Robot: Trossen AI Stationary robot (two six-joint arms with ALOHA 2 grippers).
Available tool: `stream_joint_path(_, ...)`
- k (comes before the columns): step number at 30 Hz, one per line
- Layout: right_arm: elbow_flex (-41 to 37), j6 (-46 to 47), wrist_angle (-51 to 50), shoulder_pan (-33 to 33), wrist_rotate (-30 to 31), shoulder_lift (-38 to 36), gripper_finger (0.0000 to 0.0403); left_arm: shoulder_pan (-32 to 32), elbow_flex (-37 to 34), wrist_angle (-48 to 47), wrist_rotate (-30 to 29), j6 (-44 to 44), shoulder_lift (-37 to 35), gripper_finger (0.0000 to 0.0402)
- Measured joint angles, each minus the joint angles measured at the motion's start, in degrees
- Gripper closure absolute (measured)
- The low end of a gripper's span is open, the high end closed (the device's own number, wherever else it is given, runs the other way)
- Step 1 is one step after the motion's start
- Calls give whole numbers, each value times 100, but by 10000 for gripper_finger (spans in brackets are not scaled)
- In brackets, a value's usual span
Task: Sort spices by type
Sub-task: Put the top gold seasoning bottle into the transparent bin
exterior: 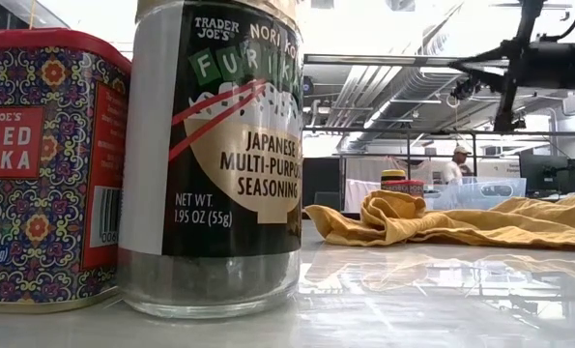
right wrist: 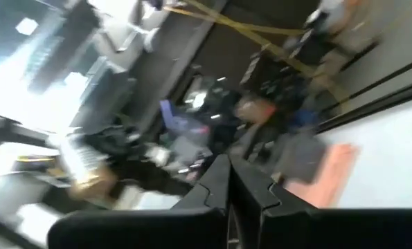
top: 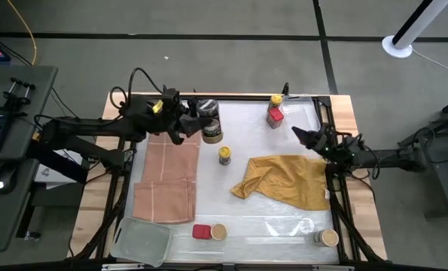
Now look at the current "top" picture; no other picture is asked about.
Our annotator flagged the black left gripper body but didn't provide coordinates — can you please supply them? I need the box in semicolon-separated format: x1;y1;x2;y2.
151;97;195;147

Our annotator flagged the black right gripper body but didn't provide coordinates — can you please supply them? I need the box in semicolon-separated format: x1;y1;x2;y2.
312;125;340;157

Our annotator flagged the furikake seasoning glass jar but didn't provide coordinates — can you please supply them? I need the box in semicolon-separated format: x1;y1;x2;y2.
210;223;228;242
195;98;224;145
312;228;340;248

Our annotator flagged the red bottle yellow cap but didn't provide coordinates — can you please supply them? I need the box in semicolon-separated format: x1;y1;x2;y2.
266;107;285;129

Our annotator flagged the clear plastic bin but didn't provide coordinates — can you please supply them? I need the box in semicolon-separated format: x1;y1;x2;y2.
110;216;173;268
282;96;321;131

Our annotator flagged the mustard yellow cloth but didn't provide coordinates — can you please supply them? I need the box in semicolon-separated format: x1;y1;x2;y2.
230;154;332;212

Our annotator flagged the pink folded towel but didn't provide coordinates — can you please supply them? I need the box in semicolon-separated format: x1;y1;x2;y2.
132;131;202;225

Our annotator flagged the white glossy table mat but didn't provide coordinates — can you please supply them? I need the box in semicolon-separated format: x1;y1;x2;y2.
125;98;340;263

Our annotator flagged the red paprika tin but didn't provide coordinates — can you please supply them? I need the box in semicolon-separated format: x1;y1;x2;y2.
192;224;212;240

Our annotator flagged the white pole with round base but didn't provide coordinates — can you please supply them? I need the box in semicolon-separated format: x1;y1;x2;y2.
381;0;448;59

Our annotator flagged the black desk support bar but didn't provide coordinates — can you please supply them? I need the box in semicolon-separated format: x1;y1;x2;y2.
26;145;90;185

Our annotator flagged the dark grey equipment stand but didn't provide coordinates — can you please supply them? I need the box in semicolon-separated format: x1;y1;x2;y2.
396;93;448;220

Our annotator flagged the white printed paper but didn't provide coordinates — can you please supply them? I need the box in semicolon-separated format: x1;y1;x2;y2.
34;148;84;190

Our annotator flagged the black clamp stand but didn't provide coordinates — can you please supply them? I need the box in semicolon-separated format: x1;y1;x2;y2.
0;77;37;114

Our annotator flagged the black computer mouse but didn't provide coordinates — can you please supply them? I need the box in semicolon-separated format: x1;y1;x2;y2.
0;165;20;195

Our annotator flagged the dark grey desk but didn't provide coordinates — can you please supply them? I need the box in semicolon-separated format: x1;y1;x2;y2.
0;65;59;253

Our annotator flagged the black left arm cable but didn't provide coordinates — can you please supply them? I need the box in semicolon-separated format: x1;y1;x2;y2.
109;67;165;111

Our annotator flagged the black metal table frame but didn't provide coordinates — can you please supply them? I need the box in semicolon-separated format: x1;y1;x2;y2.
71;92;389;271

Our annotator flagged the white cable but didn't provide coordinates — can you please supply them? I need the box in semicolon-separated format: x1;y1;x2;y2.
411;47;448;75

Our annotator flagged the yellow cable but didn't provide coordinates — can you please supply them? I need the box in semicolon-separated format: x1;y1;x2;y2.
7;0;38;65

